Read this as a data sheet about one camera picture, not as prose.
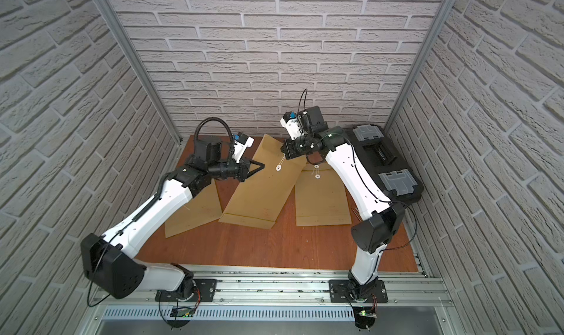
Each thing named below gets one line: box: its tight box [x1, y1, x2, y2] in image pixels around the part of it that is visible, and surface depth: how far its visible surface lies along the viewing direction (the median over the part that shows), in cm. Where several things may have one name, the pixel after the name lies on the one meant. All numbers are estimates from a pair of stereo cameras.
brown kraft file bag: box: [295, 161, 352, 227], surface depth 97 cm
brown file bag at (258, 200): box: [218, 133, 307, 230], surface depth 74 cm
